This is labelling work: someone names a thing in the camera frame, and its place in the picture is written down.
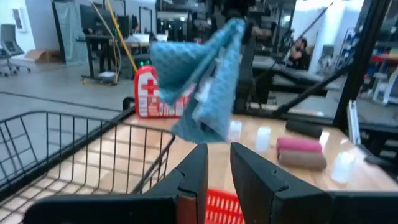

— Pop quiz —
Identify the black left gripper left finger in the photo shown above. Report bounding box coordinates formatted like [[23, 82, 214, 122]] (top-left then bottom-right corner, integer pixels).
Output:
[[23, 143, 209, 224]]

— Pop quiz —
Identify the black desk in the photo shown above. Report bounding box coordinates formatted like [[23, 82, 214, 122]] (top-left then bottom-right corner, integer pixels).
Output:
[[76, 34, 121, 85]]

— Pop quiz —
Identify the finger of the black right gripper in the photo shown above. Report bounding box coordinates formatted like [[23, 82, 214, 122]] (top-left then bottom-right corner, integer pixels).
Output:
[[241, 19, 257, 44]]

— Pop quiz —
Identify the aluminium rail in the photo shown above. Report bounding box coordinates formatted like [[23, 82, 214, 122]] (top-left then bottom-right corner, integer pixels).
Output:
[[346, 99, 363, 147]]

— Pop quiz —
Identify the black bandage roll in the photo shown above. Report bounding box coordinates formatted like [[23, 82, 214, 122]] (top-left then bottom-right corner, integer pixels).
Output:
[[285, 119, 324, 139]]

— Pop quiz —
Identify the yellow hanging cable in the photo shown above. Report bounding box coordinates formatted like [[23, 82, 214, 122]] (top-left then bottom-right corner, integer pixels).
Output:
[[105, 0, 138, 73]]

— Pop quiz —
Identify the pink bandage roll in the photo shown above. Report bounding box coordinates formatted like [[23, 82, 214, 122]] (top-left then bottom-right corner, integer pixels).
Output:
[[275, 136, 323, 154]]

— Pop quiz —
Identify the person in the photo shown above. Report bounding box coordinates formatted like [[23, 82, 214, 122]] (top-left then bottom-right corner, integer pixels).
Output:
[[287, 37, 312, 71]]

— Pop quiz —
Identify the cardboard box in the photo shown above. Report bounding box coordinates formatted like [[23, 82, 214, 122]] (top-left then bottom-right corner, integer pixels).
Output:
[[24, 49, 63, 64]]

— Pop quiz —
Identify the white plastic bottle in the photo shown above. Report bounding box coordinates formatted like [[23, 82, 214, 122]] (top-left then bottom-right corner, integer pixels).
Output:
[[229, 119, 243, 141], [255, 126, 272, 152], [330, 151, 357, 184]]

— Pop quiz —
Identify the blue quilted cloth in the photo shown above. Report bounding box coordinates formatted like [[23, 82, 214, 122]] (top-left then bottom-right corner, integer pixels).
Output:
[[150, 17, 246, 144]]

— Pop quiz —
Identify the black frame post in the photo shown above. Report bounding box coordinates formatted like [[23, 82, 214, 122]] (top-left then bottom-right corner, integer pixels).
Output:
[[333, 0, 392, 131]]

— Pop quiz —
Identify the black diagonal frame strut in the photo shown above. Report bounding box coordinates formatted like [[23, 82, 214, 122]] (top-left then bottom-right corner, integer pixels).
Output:
[[273, 63, 352, 118]]

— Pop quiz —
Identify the dark computer monitor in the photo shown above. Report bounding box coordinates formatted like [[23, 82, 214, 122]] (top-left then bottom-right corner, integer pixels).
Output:
[[79, 3, 116, 35]]

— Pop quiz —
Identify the grey office chair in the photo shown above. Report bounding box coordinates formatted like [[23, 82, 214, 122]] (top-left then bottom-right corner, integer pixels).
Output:
[[0, 24, 32, 77]]

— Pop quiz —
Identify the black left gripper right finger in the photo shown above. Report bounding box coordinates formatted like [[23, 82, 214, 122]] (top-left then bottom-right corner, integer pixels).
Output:
[[230, 142, 398, 224]]

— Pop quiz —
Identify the red first aid kit case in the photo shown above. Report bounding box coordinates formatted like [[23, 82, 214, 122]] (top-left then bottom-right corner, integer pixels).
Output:
[[134, 65, 195, 119]]

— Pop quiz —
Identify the black wire basket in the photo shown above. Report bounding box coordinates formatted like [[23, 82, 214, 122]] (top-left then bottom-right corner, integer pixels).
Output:
[[0, 110, 176, 224]]

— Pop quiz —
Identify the red plastic slotted basket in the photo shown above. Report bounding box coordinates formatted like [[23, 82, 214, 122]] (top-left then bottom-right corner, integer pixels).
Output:
[[205, 189, 246, 224]]

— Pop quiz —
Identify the tan bandage roll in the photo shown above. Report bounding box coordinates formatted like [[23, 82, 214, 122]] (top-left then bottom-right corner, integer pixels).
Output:
[[277, 150, 328, 171]]

